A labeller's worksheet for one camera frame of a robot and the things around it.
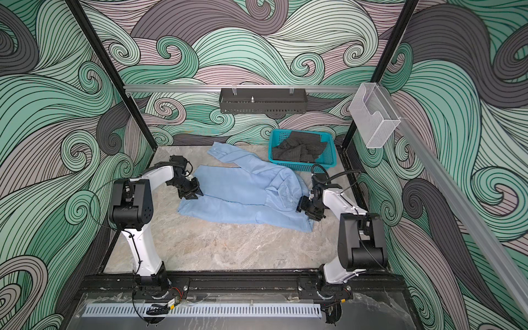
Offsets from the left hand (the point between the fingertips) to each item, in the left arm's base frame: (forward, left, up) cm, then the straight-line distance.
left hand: (201, 192), depth 97 cm
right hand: (-10, -48, +2) cm, 49 cm away
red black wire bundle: (-46, +7, -5) cm, 47 cm away
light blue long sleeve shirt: (0, -26, 0) cm, 26 cm away
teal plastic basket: (+25, -67, -3) cm, 71 cm away
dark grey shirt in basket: (+25, -50, +9) cm, 56 cm away
